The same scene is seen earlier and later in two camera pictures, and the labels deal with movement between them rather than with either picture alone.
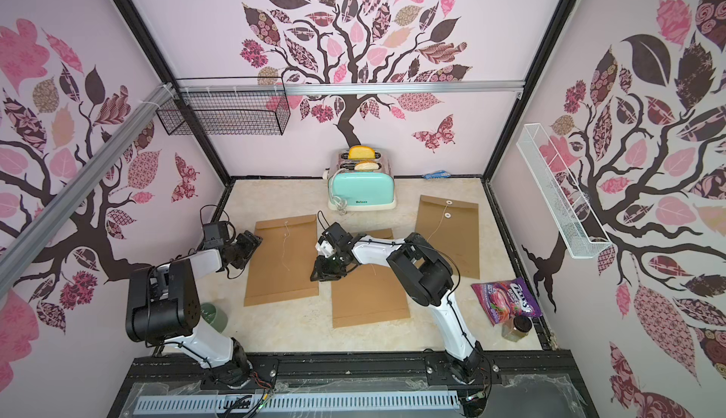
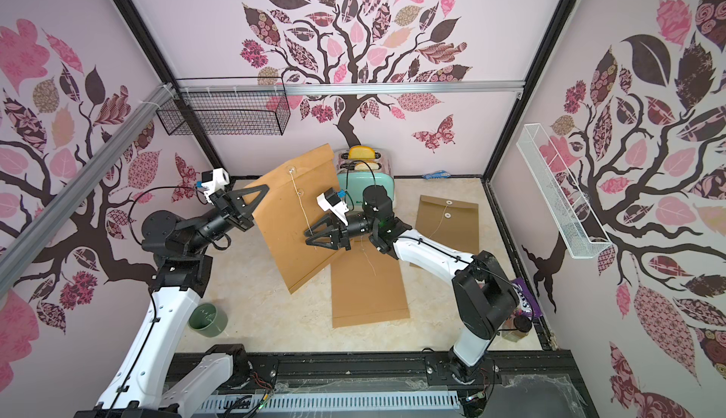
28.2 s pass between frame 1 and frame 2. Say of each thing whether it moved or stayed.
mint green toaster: stayed
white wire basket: stayed
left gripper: moved
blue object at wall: stayed
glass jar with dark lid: stayed
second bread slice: stayed
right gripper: moved
